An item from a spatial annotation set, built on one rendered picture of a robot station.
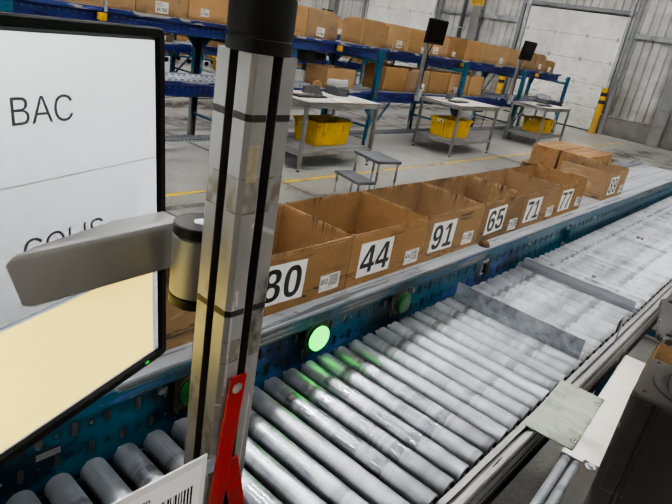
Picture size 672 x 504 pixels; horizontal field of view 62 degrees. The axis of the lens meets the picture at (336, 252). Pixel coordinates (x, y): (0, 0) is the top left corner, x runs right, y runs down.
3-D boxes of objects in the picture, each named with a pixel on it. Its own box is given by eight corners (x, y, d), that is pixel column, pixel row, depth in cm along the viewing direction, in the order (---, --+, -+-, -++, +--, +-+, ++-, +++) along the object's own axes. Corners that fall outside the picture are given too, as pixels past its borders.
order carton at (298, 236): (236, 328, 134) (243, 262, 127) (166, 279, 150) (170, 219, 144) (344, 290, 162) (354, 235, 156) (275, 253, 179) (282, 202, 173)
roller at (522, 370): (554, 404, 159) (559, 389, 157) (405, 323, 188) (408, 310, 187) (560, 397, 162) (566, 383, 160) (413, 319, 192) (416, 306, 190)
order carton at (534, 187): (516, 230, 248) (527, 193, 241) (459, 209, 265) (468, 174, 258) (551, 218, 276) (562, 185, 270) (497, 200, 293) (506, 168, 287)
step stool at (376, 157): (331, 191, 583) (338, 149, 567) (369, 190, 611) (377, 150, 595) (353, 205, 552) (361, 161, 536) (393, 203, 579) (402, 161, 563)
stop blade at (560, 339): (576, 365, 178) (586, 340, 175) (452, 304, 204) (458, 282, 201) (577, 364, 178) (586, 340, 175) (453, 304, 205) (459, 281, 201)
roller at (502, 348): (562, 395, 163) (568, 381, 161) (416, 318, 193) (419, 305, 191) (568, 389, 167) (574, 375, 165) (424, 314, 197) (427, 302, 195)
